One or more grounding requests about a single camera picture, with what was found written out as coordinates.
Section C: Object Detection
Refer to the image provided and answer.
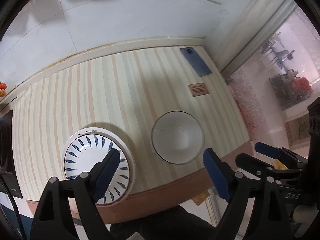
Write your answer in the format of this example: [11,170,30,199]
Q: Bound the blue leaf pattern plate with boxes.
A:
[71,149,120,203]

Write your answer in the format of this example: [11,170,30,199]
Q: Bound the white black-rimmed bowl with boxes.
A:
[150,111,204,165]

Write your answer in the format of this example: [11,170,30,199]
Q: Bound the white oval plate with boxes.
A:
[61,127,136,206]

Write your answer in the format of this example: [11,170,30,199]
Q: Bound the blue smartphone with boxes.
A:
[180,47,212,77]

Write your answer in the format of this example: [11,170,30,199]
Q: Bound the striped table mat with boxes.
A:
[12,47,252,223]

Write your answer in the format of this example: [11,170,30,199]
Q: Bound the colourful wall stickers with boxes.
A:
[0,82,7,98]

